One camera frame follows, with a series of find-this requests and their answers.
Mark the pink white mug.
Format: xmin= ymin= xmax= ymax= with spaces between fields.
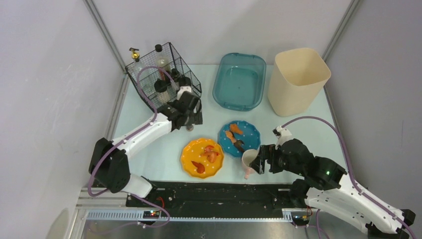
xmin=241 ymin=149 xmax=259 ymax=180

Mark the small black cap bottle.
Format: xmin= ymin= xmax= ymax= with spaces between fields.
xmin=178 ymin=76 xmax=192 ymax=92

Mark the white spice jar black lid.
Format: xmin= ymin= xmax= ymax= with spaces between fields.
xmin=154 ymin=79 xmax=170 ymax=104

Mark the dark sauce bottle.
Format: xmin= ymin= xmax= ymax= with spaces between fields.
xmin=155 ymin=44 xmax=170 ymax=73

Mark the glass bottle gold pump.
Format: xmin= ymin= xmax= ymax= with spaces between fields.
xmin=128 ymin=47 xmax=146 ymax=81

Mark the small pepper shaker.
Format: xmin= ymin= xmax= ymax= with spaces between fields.
xmin=185 ymin=125 xmax=194 ymax=131

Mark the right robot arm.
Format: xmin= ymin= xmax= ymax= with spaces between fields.
xmin=248 ymin=139 xmax=416 ymax=239

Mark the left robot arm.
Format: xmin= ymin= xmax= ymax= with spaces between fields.
xmin=89 ymin=91 xmax=203 ymax=198

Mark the dark food scrap blue plate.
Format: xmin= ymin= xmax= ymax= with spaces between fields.
xmin=231 ymin=133 xmax=245 ymax=153

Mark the orange dotted plate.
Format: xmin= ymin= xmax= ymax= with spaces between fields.
xmin=180 ymin=138 xmax=224 ymax=179

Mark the salmon piece on blue plate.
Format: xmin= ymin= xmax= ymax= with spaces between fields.
xmin=225 ymin=130 xmax=236 ymax=144

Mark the blue dotted plate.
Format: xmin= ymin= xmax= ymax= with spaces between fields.
xmin=217 ymin=120 xmax=261 ymax=158

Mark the orange food on blue plate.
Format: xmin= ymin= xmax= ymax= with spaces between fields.
xmin=229 ymin=123 xmax=243 ymax=135

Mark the shrimp piece upper orange plate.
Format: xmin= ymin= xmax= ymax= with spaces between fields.
xmin=200 ymin=145 xmax=220 ymax=163

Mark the shrimp piece orange plate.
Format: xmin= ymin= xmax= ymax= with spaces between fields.
xmin=191 ymin=161 xmax=205 ymax=174
xmin=200 ymin=145 xmax=220 ymax=163

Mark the shrimp piece lower orange plate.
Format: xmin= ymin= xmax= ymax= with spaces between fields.
xmin=191 ymin=161 xmax=205 ymax=174

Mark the teal plastic tub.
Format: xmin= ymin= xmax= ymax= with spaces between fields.
xmin=212 ymin=53 xmax=266 ymax=112

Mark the cream waste bin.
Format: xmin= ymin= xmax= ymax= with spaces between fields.
xmin=267 ymin=48 xmax=331 ymax=117

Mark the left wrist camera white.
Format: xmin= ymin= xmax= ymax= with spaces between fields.
xmin=177 ymin=86 xmax=192 ymax=100

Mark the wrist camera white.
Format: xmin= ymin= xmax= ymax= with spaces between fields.
xmin=177 ymin=86 xmax=192 ymax=100
xmin=273 ymin=125 xmax=293 ymax=146

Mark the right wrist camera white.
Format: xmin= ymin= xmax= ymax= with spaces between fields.
xmin=273 ymin=125 xmax=293 ymax=146

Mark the black wire rack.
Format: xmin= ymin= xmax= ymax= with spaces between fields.
xmin=125 ymin=42 xmax=202 ymax=108

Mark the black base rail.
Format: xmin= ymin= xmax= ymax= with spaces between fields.
xmin=146 ymin=179 xmax=310 ymax=219

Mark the aluminium frame post left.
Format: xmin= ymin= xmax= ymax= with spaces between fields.
xmin=83 ymin=0 xmax=126 ymax=73

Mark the aluminium frame post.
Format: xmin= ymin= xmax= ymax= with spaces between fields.
xmin=83 ymin=0 xmax=126 ymax=73
xmin=322 ymin=0 xmax=362 ymax=62

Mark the aluminium frame post right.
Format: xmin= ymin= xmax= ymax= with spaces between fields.
xmin=322 ymin=0 xmax=362 ymax=62

